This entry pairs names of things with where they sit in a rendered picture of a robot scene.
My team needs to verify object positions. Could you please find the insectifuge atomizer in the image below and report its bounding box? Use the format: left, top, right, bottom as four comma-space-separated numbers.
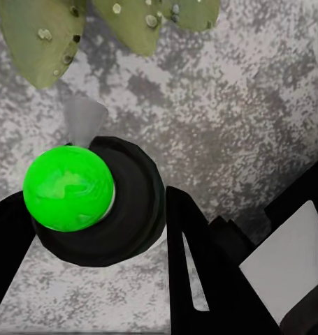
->
23, 97, 168, 268

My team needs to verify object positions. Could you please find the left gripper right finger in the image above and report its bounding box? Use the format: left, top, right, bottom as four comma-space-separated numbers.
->
166, 186, 284, 335

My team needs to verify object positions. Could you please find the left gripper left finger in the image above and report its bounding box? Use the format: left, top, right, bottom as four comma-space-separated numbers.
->
0, 191, 36, 303

